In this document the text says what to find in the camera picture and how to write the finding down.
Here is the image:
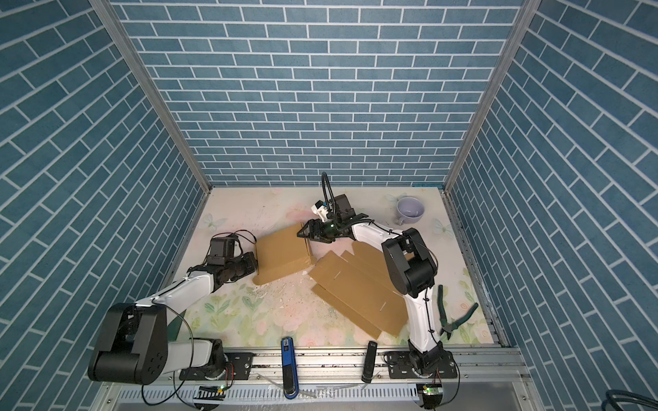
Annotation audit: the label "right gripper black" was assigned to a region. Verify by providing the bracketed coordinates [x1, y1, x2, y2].
[297, 219, 344, 244]

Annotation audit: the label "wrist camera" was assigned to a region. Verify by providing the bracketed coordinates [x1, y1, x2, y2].
[204, 233, 243, 265]
[311, 172, 356, 224]

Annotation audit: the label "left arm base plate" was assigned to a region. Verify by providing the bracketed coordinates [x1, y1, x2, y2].
[179, 352, 255, 383]

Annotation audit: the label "green handled pliers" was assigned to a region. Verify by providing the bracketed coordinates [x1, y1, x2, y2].
[436, 284, 480, 340]

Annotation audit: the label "cardboard box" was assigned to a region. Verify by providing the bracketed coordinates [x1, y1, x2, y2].
[253, 223, 316, 286]

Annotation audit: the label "aluminium front rail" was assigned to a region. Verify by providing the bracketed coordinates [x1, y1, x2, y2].
[110, 346, 531, 386]

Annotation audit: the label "lavender ceramic cup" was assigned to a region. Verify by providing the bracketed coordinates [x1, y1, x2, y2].
[395, 196, 425, 225]

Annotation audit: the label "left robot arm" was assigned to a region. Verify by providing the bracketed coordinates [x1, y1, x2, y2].
[87, 252, 258, 385]

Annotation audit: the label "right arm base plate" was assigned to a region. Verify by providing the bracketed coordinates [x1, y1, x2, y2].
[382, 348, 459, 379]

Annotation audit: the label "blue black handheld tool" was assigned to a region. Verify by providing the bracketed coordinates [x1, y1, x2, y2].
[281, 337, 299, 400]

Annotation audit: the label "dark green flat object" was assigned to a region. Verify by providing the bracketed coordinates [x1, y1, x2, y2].
[167, 311, 190, 342]

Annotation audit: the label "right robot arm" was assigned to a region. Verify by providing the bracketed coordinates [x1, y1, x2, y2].
[296, 214, 443, 375]

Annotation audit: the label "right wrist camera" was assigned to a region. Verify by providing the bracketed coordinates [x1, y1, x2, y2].
[311, 172, 356, 224]

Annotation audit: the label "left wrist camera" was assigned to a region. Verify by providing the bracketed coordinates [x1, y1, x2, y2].
[204, 233, 243, 265]

